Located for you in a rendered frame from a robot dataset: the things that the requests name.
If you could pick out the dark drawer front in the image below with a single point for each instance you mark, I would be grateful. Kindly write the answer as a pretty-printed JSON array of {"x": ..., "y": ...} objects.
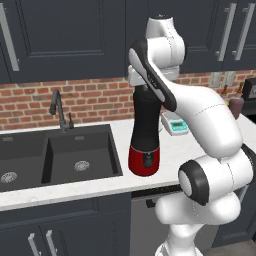
[{"x": 63, "y": 213}]

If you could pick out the brown glass bottle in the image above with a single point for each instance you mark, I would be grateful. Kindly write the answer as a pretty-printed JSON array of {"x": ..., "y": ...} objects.
[
  {"x": 240, "y": 88},
  {"x": 225, "y": 90}
]

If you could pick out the dark base cupboard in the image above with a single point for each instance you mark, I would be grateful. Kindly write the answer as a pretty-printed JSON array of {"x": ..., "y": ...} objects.
[{"x": 238, "y": 226}]

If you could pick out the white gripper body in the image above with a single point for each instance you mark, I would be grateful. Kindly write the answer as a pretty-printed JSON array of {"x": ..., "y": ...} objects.
[{"x": 136, "y": 77}]

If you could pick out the grey dishwasher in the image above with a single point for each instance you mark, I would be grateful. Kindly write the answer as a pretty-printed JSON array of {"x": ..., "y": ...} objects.
[{"x": 143, "y": 230}]

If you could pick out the black countertop appliance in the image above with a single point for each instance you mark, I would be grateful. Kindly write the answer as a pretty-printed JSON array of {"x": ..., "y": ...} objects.
[{"x": 250, "y": 96}]

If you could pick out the grey wall socket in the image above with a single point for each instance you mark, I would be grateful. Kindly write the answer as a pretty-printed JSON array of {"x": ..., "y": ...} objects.
[
  {"x": 229, "y": 78},
  {"x": 215, "y": 79}
]

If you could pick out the dark base cupboard door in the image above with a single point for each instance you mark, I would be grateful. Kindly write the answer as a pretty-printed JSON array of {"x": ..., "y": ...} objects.
[
  {"x": 90, "y": 236},
  {"x": 15, "y": 243}
]

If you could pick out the black double sink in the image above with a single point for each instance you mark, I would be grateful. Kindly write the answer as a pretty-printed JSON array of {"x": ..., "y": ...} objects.
[{"x": 76, "y": 156}]

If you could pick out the dark wall cupboard door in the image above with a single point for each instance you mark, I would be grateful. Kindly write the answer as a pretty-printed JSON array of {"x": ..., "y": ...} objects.
[
  {"x": 2, "y": 40},
  {"x": 248, "y": 63},
  {"x": 66, "y": 36},
  {"x": 196, "y": 30}
]

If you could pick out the black sink tap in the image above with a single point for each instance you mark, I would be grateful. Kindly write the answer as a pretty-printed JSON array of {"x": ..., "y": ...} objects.
[{"x": 60, "y": 110}]

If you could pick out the white kitchen scale teal display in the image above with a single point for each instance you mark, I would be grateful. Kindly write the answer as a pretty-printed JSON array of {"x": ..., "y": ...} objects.
[{"x": 176, "y": 125}]

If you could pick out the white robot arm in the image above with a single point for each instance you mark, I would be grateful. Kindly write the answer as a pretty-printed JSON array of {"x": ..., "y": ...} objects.
[{"x": 213, "y": 120}]

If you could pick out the black blender with red base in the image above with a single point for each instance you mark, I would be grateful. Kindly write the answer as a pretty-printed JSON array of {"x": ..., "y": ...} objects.
[{"x": 144, "y": 133}]

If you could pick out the brown pepper mill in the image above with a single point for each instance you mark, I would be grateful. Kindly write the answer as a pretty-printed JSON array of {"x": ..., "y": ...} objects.
[{"x": 237, "y": 105}]

